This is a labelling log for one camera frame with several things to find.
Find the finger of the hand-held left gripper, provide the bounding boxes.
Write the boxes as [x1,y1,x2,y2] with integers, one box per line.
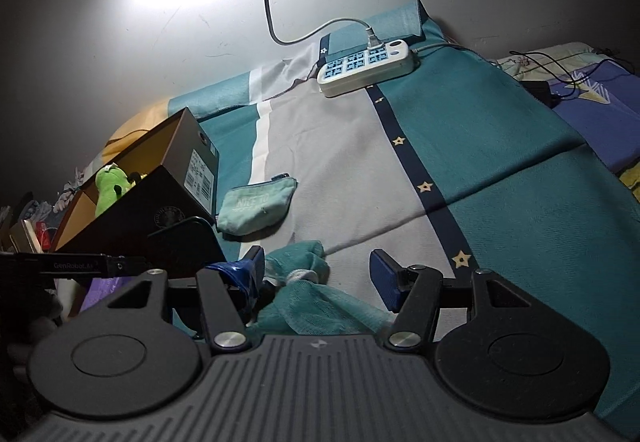
[106,216,227,275]

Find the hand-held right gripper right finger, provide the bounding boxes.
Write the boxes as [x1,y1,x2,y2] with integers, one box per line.
[369,248,531,352]

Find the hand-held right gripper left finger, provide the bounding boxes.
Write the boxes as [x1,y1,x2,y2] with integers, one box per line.
[107,246,266,354]

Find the teal mesh cloth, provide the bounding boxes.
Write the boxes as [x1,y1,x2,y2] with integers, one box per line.
[245,239,396,338]

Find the brown cardboard shoe box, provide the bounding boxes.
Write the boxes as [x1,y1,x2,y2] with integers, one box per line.
[50,107,221,253]

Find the green plush toy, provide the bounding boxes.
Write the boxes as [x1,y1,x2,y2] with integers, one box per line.
[95,164,148,218]

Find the brown paper bag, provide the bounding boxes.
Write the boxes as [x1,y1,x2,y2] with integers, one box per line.
[9,219,43,254]

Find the purple cloth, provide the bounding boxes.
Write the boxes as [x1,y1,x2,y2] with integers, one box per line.
[80,277,123,313]

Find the mint green zip pouch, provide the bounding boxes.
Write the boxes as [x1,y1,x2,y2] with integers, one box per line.
[216,173,298,238]

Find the white gloves bundle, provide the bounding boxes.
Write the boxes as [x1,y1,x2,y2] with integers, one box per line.
[55,167,96,213]

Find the teal grey striped bedsheet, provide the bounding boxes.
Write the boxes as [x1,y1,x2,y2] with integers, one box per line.
[100,0,640,433]

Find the white power strip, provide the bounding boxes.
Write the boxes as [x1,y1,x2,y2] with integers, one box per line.
[317,39,418,98]

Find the black power adapter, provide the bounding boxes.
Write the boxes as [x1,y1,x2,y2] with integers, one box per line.
[522,79,566,109]

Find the blue printed blanket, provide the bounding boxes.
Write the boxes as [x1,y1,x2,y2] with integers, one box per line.
[547,57,640,173]

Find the yellow printed cloth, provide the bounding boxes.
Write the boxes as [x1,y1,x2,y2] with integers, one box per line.
[617,161,640,203]

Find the light floral cloth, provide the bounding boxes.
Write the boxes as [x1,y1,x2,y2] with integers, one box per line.
[492,41,606,80]

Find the grey power strip cord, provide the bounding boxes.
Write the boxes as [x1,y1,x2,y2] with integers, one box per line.
[410,39,496,65]

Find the black cables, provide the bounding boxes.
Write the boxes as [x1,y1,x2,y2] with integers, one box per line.
[510,49,631,99]

